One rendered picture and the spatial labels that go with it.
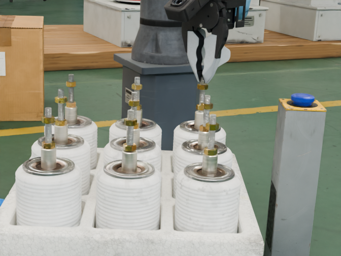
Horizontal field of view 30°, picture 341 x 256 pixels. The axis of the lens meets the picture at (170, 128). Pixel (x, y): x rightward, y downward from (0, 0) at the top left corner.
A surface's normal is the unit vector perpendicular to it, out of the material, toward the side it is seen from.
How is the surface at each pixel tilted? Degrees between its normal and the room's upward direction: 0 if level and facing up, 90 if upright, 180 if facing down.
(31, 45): 90
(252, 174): 0
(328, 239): 0
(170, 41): 72
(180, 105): 90
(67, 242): 90
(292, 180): 90
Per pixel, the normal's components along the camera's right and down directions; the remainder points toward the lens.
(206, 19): -0.66, 0.18
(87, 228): 0.04, -0.96
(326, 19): 0.44, 0.27
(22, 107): 0.18, 0.26
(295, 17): -0.90, 0.08
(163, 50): 0.04, -0.02
